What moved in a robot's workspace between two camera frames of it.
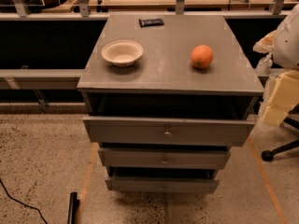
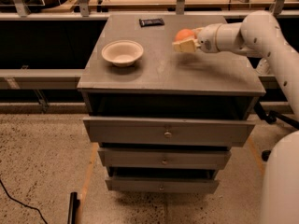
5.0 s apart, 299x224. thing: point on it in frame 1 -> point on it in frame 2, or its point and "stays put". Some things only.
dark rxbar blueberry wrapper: [150, 21] stays put
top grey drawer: [166, 132] stays put
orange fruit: [202, 56] -> [184, 35]
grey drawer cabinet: [164, 124] stays put
